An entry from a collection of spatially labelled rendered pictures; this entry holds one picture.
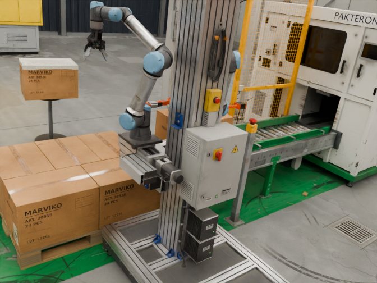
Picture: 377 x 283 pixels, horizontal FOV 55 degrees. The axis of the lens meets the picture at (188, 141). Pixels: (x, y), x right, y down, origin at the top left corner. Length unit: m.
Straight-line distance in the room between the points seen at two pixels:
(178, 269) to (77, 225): 0.86
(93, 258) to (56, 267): 0.27
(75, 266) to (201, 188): 1.26
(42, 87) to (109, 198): 2.00
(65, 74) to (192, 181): 2.72
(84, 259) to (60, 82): 2.28
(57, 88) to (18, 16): 5.63
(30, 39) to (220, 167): 8.51
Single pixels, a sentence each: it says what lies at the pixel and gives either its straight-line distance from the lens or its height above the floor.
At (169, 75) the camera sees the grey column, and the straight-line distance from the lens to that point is 4.28.
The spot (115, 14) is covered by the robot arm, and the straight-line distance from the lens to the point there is 2.26.
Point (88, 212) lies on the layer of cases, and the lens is 2.97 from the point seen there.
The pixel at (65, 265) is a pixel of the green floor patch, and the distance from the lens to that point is 3.03.
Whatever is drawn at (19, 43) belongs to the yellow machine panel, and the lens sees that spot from 10.23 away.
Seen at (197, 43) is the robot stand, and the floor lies 1.72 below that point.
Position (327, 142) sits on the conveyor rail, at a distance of 4.67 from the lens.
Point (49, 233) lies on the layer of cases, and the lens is 2.94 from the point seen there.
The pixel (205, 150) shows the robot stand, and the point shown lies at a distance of 2.08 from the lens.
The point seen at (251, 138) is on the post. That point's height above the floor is 0.88.
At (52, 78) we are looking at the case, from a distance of 4.56.
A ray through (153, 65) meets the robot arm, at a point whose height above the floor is 1.59.
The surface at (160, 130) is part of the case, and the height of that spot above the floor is 0.78.
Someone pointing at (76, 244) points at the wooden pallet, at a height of 0.02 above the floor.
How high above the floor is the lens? 2.01
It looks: 23 degrees down
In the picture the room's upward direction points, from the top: 7 degrees clockwise
